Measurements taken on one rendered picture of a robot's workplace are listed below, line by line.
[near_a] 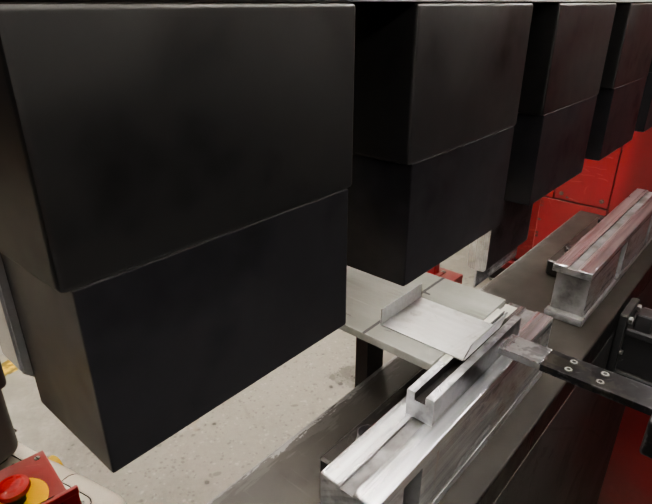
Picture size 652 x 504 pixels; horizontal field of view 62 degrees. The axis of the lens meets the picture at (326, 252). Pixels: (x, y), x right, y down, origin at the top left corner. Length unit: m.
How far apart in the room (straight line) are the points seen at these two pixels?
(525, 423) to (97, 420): 0.58
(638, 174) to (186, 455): 1.53
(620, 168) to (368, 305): 0.89
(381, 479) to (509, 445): 0.23
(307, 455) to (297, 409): 1.40
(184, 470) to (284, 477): 1.27
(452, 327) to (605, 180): 0.87
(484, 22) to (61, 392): 0.30
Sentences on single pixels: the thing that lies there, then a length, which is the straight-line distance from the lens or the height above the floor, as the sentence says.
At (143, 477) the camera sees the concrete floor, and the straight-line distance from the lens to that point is 1.91.
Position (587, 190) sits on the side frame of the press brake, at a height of 0.93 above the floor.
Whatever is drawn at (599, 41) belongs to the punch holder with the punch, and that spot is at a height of 1.31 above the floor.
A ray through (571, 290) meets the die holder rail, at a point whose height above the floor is 0.93.
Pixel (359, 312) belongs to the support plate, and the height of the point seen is 1.00.
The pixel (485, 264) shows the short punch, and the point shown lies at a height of 1.11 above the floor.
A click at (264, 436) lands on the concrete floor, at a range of 1.96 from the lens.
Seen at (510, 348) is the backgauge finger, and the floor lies 1.01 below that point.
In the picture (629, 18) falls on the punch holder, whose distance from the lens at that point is 0.68.
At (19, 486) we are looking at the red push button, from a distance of 0.80.
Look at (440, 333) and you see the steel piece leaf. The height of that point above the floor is 1.00.
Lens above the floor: 1.34
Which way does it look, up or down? 25 degrees down
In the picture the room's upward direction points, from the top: straight up
